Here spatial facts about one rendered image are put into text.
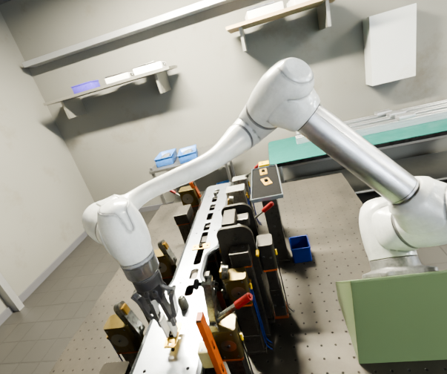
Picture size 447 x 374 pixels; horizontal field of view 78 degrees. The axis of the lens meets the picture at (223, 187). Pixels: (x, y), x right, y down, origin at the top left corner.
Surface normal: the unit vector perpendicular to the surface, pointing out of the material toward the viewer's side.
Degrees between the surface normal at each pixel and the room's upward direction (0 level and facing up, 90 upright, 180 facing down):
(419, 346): 90
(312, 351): 0
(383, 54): 90
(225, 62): 90
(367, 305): 90
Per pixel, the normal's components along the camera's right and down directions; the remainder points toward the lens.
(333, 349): -0.25, -0.89
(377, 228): -0.92, -0.09
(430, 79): -0.12, 0.42
